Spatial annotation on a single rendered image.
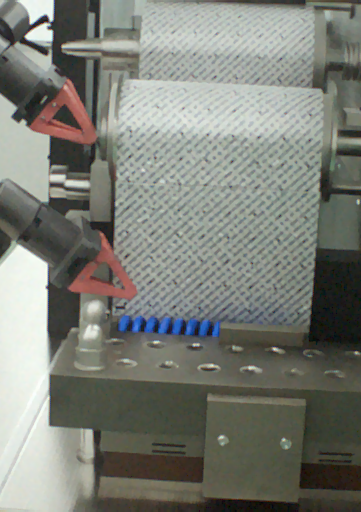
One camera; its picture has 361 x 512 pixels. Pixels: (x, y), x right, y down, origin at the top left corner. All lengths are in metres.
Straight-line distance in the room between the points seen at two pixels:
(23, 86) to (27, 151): 5.70
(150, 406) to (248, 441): 0.11
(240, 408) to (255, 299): 0.22
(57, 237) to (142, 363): 0.19
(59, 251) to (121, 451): 0.25
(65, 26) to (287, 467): 0.76
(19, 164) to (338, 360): 5.91
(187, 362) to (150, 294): 0.15
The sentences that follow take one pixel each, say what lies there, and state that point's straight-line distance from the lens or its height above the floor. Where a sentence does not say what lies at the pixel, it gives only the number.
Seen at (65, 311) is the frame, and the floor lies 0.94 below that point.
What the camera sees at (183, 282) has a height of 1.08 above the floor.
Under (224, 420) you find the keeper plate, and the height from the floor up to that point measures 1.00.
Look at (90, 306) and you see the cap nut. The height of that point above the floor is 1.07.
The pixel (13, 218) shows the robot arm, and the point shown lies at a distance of 1.24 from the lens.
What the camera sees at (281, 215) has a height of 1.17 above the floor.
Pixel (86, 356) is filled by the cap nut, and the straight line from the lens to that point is 1.14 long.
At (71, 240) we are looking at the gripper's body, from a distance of 1.25.
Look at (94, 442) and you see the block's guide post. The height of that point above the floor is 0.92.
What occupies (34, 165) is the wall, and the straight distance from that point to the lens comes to 7.02.
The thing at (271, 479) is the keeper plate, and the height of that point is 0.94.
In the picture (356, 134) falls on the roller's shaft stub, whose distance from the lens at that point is 1.31.
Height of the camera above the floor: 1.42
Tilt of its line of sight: 14 degrees down
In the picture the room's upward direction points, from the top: 2 degrees clockwise
